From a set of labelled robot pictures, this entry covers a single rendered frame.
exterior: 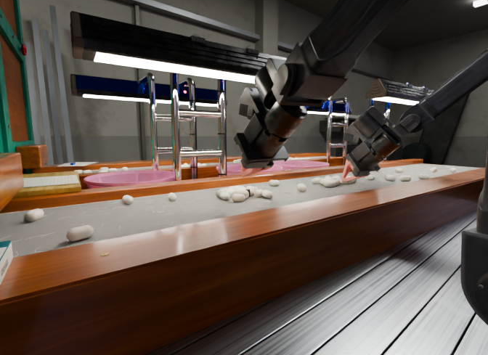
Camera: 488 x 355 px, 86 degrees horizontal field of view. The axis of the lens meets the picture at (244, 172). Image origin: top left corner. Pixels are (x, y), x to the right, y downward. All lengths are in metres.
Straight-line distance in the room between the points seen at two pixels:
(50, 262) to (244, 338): 0.22
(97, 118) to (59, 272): 2.90
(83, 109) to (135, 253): 2.88
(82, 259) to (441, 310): 0.43
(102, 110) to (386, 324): 3.06
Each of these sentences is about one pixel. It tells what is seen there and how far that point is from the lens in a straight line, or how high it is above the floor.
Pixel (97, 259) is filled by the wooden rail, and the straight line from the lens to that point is 0.32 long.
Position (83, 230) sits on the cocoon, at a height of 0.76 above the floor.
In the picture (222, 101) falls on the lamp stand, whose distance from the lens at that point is 0.85.
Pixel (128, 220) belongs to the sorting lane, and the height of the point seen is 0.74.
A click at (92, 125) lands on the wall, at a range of 3.16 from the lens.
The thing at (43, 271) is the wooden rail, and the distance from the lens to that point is 0.32.
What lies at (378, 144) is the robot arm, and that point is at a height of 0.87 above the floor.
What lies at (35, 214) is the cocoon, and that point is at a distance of 0.60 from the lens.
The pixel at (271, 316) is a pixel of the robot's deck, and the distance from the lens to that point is 0.37.
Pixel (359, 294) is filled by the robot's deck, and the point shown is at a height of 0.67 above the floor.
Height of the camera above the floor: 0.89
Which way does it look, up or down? 8 degrees down
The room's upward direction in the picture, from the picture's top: straight up
